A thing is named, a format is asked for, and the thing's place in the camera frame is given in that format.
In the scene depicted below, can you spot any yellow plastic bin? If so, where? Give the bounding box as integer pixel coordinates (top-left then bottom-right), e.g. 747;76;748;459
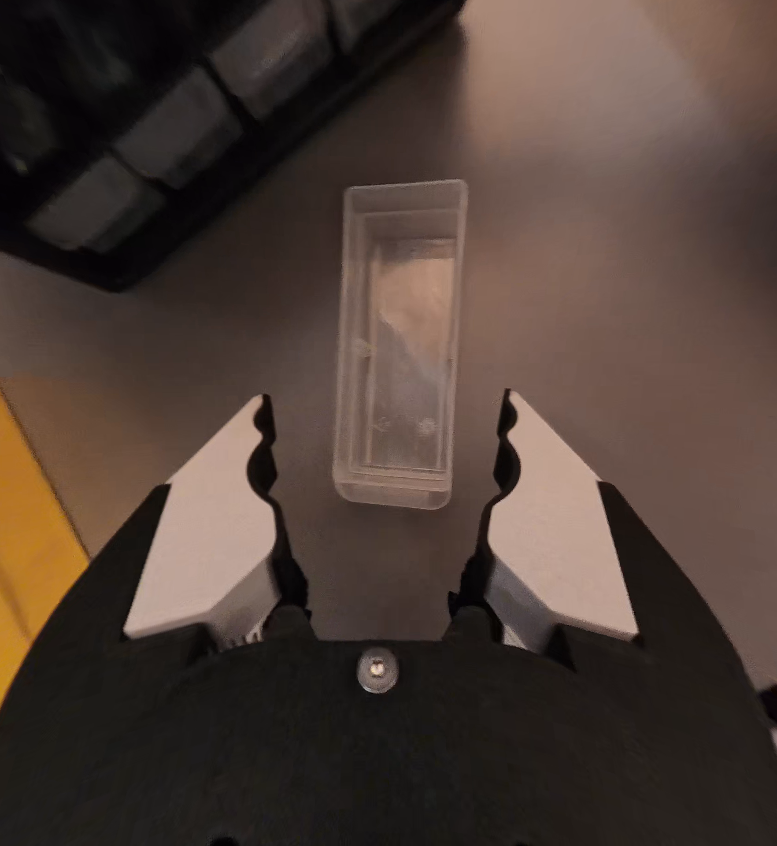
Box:
0;370;91;761

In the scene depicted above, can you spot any clear plastic drawer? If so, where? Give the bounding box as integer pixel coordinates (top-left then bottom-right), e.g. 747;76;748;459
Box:
25;155;165;255
332;178;469;511
207;7;333;120
111;66;244;189

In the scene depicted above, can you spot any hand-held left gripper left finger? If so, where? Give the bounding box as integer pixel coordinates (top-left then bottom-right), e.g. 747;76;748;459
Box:
122;394;311;653

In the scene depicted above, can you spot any black drawer cabinet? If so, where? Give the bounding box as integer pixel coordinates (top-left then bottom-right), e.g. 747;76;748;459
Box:
0;0;465;293

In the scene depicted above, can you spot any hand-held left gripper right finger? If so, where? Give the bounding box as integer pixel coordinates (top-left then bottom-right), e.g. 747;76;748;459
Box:
447;388;641;653

